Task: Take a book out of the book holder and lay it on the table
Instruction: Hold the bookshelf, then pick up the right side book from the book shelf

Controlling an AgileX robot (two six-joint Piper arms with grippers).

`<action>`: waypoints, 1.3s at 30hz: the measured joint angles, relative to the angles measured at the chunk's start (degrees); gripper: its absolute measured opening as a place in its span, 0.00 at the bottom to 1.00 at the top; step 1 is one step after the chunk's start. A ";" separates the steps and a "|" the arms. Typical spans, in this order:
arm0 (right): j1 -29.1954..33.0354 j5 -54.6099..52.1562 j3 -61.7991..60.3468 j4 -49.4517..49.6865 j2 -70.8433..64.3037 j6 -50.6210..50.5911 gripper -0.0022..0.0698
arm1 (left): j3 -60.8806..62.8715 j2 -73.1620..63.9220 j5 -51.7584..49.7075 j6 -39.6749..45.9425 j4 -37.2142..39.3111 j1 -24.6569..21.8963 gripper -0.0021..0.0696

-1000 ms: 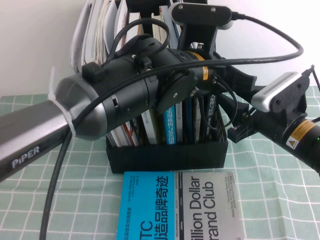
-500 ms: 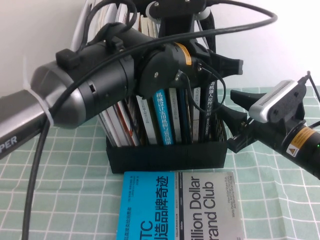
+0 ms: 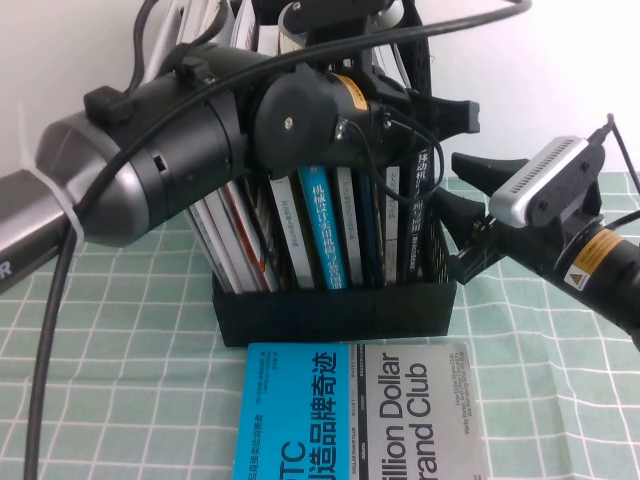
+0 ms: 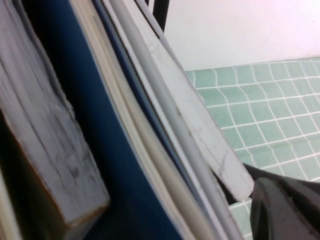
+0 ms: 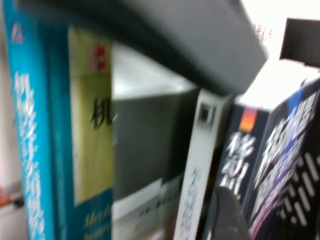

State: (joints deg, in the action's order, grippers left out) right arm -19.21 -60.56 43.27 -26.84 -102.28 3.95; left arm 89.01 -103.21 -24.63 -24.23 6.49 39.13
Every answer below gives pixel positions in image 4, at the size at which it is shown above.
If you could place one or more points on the white spine blue cover book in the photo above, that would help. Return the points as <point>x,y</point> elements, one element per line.
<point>171,112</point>

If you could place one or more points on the green white checkered tablecloth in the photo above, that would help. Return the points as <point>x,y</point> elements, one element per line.
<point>262,112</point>

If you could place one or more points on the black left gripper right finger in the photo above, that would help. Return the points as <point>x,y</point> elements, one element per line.
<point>300,190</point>

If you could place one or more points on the dark blue book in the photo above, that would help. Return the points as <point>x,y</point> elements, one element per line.
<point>125,200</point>

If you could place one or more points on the black mesh book holder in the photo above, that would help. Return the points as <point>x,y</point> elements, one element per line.
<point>160,12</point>

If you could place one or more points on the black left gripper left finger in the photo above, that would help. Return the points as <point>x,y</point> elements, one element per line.
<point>270,217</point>

